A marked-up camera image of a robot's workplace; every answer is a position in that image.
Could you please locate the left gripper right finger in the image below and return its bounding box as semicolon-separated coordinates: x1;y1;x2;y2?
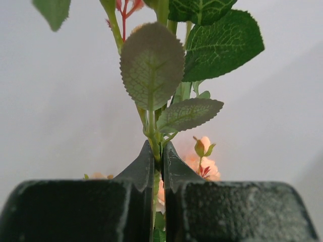
163;143;319;241

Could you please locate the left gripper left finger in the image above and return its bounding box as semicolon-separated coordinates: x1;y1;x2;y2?
1;142;154;241

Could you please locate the peach rose stem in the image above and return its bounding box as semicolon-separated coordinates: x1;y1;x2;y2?
84;136;221;213
31;0;265;242

